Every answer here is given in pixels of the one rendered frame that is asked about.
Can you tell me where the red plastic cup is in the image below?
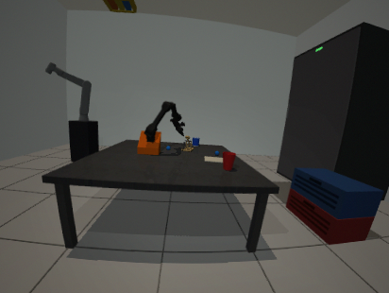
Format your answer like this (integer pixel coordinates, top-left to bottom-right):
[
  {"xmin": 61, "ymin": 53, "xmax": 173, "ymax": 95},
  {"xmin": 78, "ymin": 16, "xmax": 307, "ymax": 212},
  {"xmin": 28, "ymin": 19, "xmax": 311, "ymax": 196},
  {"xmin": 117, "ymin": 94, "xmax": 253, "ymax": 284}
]
[{"xmin": 223, "ymin": 152, "xmax": 236, "ymax": 171}]

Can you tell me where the blue cup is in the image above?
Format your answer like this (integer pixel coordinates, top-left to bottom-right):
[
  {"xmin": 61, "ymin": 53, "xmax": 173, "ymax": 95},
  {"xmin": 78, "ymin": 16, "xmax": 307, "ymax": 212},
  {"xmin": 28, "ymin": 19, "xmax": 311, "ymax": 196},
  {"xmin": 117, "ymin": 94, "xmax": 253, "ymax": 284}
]
[{"xmin": 193, "ymin": 137, "xmax": 199, "ymax": 147}]

